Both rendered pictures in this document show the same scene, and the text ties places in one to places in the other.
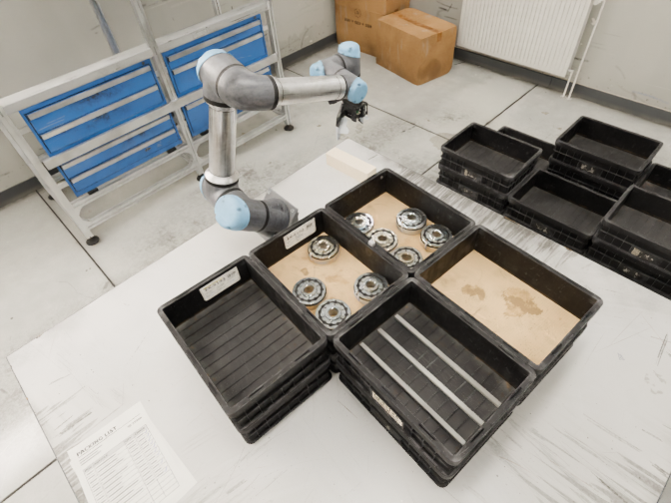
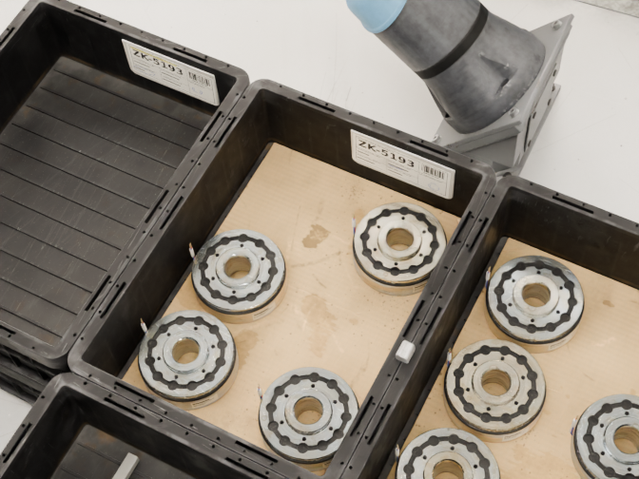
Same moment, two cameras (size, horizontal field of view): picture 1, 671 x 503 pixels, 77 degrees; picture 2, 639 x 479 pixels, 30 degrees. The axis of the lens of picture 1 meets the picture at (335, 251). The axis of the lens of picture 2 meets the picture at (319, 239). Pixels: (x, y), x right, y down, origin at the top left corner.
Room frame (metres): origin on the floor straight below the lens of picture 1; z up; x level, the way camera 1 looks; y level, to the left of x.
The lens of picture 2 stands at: (0.62, -0.53, 1.99)
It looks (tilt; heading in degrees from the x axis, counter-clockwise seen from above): 60 degrees down; 69
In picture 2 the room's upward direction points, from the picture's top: 6 degrees counter-clockwise
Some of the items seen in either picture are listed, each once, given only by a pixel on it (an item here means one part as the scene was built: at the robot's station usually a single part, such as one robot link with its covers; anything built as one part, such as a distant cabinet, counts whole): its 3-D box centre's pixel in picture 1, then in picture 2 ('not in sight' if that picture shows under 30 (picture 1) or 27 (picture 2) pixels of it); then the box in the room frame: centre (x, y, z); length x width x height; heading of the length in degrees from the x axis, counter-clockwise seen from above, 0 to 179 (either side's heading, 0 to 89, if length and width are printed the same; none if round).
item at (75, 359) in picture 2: (326, 265); (289, 269); (0.80, 0.03, 0.92); 0.40 x 0.30 x 0.02; 36
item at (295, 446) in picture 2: (370, 285); (308, 412); (0.76, -0.09, 0.86); 0.10 x 0.10 x 0.01
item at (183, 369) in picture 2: (333, 312); (185, 352); (0.67, 0.02, 0.86); 0.05 x 0.05 x 0.01
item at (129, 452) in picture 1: (127, 470); not in sight; (0.36, 0.60, 0.70); 0.33 x 0.23 x 0.01; 41
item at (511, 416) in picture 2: (381, 240); (494, 384); (0.94, -0.16, 0.86); 0.10 x 0.10 x 0.01
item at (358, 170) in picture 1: (350, 166); not in sight; (1.52, -0.10, 0.73); 0.24 x 0.06 x 0.06; 43
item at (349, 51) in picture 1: (348, 60); not in sight; (1.50, -0.12, 1.20); 0.09 x 0.08 x 0.11; 123
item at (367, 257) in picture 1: (327, 276); (293, 292); (0.80, 0.03, 0.87); 0.40 x 0.30 x 0.11; 36
